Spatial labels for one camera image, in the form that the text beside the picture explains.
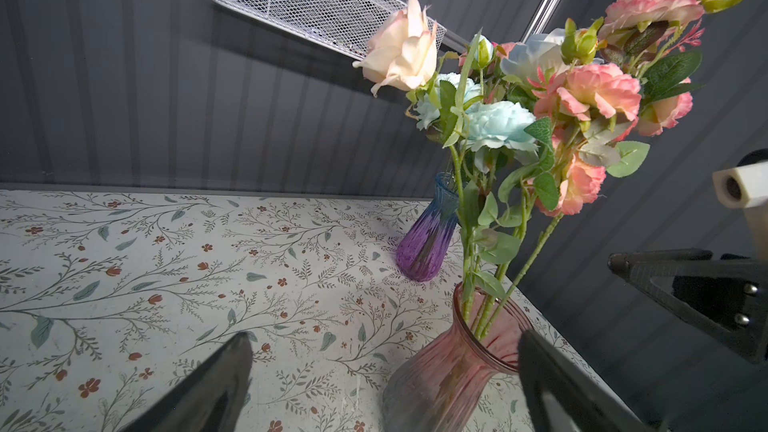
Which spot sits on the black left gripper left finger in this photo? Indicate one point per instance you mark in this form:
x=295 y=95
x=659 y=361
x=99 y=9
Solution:
x=210 y=398

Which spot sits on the pink peony spray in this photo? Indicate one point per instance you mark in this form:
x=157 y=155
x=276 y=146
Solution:
x=628 y=79

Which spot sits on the red glass vase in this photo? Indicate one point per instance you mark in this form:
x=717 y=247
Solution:
x=440 y=386

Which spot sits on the floral patterned table mat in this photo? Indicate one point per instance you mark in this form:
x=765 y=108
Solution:
x=108 y=300

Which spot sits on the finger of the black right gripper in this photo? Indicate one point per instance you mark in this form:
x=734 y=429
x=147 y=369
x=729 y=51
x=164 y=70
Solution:
x=726 y=299

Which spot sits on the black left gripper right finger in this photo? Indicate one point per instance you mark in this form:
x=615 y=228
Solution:
x=560 y=397

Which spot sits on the white blue rose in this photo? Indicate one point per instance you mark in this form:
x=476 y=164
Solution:
x=538 y=52

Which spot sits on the white peony flower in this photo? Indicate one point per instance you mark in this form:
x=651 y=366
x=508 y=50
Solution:
x=478 y=110

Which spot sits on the pale pink rose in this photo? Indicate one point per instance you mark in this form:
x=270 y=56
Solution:
x=403 y=54

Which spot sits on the blue purple glass vase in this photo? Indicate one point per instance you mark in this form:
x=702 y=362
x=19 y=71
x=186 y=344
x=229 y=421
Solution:
x=420 y=254

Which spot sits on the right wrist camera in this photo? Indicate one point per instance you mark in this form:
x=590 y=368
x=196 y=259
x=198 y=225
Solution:
x=745 y=188

